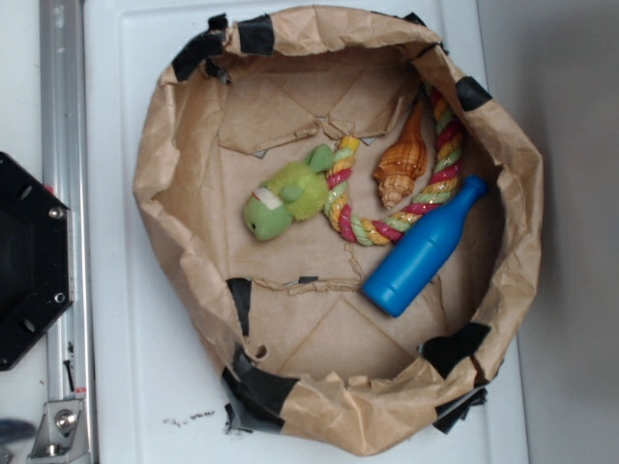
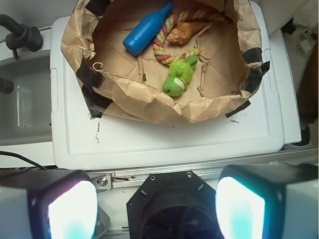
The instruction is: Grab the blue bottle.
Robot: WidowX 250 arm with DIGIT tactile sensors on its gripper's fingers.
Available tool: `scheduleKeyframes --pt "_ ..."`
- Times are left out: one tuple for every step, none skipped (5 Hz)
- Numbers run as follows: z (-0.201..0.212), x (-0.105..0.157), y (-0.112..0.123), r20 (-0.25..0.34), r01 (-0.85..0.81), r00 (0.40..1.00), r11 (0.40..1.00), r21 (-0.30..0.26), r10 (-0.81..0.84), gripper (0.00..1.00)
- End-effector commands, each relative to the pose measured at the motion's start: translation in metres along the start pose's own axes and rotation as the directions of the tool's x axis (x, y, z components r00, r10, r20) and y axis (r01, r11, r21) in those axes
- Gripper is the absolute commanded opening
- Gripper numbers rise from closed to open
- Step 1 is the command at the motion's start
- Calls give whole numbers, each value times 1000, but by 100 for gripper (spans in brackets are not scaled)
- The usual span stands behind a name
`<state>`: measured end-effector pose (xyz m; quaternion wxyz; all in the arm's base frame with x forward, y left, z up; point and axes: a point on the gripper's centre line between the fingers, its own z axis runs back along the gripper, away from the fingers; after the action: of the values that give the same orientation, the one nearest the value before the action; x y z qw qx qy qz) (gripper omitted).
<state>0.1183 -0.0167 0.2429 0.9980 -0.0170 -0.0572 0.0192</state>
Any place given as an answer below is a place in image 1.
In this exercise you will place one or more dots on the multicolour twisted rope toy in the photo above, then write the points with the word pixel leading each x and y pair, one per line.
pixel 441 187

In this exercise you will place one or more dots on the orange striped seashell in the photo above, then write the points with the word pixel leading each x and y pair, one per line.
pixel 403 162

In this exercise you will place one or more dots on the blue plastic bottle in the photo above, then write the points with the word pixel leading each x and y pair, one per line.
pixel 421 252

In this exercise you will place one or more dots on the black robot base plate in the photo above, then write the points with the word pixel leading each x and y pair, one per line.
pixel 35 261

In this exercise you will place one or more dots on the green plush turtle toy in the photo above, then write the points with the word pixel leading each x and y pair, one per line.
pixel 296 192

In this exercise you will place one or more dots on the aluminium extrusion rail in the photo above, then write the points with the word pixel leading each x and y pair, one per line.
pixel 69 342

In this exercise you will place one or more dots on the brown paper bag bin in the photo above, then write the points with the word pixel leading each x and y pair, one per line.
pixel 300 348

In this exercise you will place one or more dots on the metal corner bracket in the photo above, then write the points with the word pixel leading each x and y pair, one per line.
pixel 62 434

